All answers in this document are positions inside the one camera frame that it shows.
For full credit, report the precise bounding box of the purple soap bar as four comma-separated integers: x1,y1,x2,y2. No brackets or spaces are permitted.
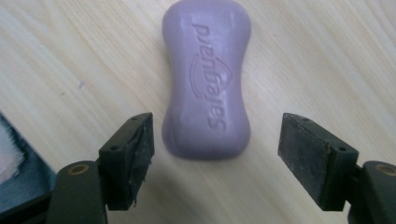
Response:
161,0,252,161

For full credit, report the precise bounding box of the dark blue tray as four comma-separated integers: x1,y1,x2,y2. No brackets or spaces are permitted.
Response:
0,112,58,221

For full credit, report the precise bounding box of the white cloth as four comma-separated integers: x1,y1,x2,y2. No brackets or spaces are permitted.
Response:
0,122,25,185

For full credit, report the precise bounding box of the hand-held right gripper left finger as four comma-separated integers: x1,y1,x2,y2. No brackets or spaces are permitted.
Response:
98,112,156,212

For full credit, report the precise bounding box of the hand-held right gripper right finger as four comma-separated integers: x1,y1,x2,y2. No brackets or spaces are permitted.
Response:
277,112,360,212

